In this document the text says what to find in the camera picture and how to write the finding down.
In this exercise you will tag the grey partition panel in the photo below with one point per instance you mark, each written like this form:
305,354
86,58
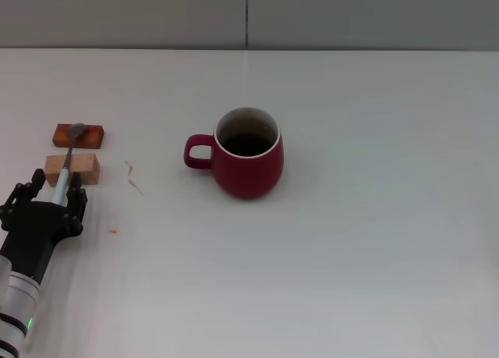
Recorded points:
117,15
370,15

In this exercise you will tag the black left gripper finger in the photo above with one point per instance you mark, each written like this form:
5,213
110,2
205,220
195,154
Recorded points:
77,198
27,192

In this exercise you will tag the dark reddish wooden block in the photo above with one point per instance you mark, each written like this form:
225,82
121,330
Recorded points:
93,137

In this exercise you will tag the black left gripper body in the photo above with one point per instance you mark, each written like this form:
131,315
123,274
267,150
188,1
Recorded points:
35,233

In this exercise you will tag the light wooden block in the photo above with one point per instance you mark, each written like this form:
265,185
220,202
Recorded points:
85,167

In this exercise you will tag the red ceramic coffee cup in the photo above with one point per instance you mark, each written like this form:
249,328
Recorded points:
249,174

